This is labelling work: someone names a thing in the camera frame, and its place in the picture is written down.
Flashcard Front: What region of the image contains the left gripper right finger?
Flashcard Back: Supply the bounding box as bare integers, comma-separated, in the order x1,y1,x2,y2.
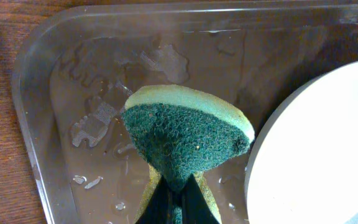
180,175,219,224

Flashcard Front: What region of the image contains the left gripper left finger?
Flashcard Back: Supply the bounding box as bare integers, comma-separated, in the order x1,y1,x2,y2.
135,177,173,224

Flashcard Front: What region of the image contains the green yellow sponge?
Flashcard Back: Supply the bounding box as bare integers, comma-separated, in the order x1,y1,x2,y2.
122,85,255,223

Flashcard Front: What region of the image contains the pale blue plate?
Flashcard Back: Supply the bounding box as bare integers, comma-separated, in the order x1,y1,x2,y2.
245,62,358,224

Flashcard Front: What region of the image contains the brown plastic tray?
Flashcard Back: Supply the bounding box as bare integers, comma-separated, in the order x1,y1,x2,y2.
12,1,358,223

